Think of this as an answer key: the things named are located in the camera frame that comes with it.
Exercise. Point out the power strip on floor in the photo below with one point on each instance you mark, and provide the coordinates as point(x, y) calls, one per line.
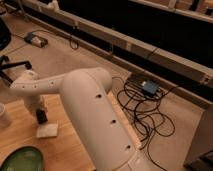
point(35, 40)

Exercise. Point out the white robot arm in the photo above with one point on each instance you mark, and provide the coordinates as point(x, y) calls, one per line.
point(83, 93)

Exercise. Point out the long metal shelf rail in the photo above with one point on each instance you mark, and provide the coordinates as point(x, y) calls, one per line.
point(180, 65)

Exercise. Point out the blue power adapter box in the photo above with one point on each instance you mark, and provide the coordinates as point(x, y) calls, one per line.
point(149, 87)

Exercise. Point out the green bowl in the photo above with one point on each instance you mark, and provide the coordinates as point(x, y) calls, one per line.
point(27, 158)

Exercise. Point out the dark eraser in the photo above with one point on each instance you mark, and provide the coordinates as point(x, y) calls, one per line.
point(41, 116)

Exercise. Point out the black office chair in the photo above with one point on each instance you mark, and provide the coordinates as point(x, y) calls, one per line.
point(5, 38)

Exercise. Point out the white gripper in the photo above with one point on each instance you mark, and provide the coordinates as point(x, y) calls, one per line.
point(33, 103)

